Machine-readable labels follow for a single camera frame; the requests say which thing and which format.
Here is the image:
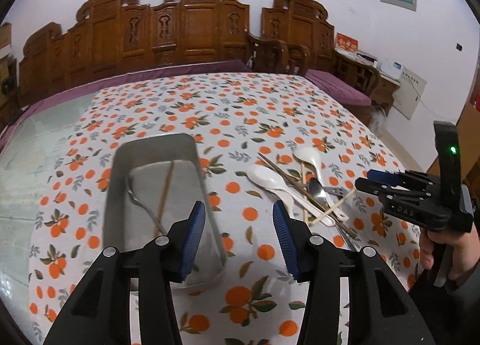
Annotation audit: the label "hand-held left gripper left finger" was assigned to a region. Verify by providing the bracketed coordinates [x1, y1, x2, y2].
[43, 201, 207, 345]

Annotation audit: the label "carved wooden sofa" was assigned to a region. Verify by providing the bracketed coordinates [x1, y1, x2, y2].
[17, 0, 289, 106]

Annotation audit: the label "orange print tablecloth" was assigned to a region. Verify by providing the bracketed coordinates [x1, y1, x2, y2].
[28, 72, 424, 345]

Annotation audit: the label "brown wooden cabinet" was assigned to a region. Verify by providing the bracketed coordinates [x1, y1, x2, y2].
[458, 66, 480, 184]

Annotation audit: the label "red box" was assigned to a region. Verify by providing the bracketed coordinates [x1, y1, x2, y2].
[336, 33, 359, 54]

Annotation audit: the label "carved wooden armchair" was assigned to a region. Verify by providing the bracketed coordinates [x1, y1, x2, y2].
[261, 0, 336, 76]

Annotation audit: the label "white plastic bag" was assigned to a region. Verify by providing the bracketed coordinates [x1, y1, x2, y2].
[370, 107, 388, 129]

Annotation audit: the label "wooden side table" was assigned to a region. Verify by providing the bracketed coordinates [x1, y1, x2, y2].
[334, 49, 399, 115]

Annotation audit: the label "small purple seat cushion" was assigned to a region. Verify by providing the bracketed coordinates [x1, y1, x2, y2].
[305, 69, 373, 106]

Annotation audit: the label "metal tray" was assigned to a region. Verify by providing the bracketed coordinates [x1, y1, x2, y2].
[102, 133, 228, 289]

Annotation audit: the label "person's right forearm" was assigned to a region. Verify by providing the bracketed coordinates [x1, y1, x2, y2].
[409, 260, 480, 345]

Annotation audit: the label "white leaning panel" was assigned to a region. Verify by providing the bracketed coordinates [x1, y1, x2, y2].
[392, 68, 428, 120]

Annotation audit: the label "white plastic spoon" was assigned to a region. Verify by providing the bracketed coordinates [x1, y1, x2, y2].
[247, 164, 335, 226]
[292, 147, 349, 220]

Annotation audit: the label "dark brown chopstick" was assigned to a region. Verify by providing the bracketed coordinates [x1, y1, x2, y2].
[257, 153, 355, 238]

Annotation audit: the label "white box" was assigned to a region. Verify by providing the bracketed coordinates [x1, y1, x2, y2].
[379, 61, 404, 78]

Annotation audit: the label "cardboard boxes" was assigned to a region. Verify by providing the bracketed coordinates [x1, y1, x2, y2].
[0, 23, 17, 79]

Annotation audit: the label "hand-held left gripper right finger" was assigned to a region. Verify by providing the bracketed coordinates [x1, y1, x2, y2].
[272, 201, 437, 345]

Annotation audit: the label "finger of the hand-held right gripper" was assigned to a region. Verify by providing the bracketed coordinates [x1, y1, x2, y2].
[355, 177, 404, 203]
[367, 170, 441, 192]

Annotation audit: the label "person's right hand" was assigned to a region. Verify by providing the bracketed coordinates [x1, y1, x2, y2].
[419, 225, 480, 284]

